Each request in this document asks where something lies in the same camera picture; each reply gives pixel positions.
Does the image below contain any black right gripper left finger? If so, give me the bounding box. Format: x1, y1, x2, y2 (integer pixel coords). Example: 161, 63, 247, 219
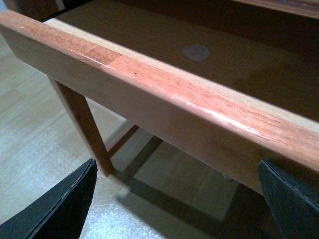
0, 159, 97, 239

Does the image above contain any wooden pull-out keyboard tray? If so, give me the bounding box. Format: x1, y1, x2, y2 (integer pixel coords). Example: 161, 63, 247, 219
0, 0, 319, 196

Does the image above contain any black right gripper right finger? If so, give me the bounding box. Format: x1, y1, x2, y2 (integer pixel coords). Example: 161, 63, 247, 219
258, 159, 319, 239

